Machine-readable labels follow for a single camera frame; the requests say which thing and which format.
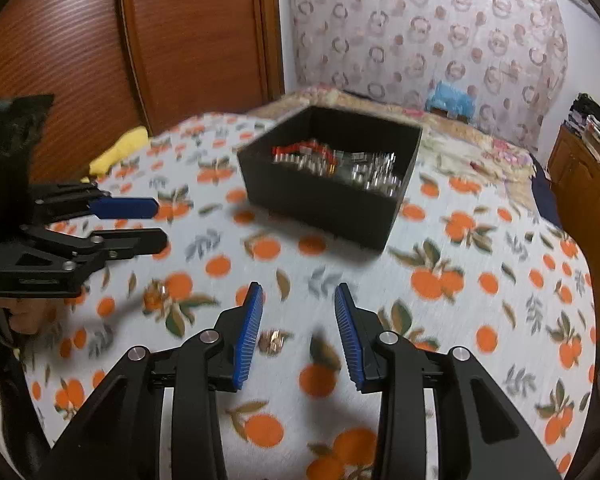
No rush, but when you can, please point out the white pearl necklace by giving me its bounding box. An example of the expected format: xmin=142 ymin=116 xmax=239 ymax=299
xmin=339 ymin=152 xmax=404 ymax=198

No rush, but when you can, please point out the red string bracelet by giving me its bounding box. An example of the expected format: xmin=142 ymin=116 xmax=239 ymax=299
xmin=270 ymin=142 xmax=339 ymax=166

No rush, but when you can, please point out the left forearm dark sleeve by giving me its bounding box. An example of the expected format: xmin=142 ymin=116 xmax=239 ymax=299
xmin=0 ymin=308 xmax=50 ymax=479

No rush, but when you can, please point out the black square jewelry box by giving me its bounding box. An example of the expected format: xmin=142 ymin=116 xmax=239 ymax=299
xmin=238 ymin=105 xmax=422 ymax=252

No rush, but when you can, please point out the left hand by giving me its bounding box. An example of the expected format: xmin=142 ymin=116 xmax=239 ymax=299
xmin=0 ymin=297 xmax=57 ymax=335

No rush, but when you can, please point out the yellow plush toy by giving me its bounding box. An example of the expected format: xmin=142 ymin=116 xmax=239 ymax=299
xmin=80 ymin=126 xmax=149 ymax=183

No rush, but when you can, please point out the orange print bed sheet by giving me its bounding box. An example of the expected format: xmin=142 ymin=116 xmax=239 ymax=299
xmin=24 ymin=114 xmax=596 ymax=479

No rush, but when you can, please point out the wooden louvered wardrobe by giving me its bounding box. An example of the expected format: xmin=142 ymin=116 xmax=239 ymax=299
xmin=0 ymin=0 xmax=284 ymax=181

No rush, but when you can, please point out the blue plush toy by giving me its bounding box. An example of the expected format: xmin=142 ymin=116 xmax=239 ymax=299
xmin=425 ymin=81 xmax=475 ymax=120

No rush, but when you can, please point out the wooden sideboard cabinet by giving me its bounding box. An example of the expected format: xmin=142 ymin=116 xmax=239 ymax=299
xmin=546 ymin=123 xmax=600 ymax=340

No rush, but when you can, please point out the patterned lace curtain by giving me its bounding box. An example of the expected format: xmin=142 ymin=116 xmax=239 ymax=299
xmin=290 ymin=0 xmax=568 ymax=151

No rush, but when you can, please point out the stack of clothes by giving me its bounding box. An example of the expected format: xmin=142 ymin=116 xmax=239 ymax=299
xmin=565 ymin=93 xmax=600 ymax=154

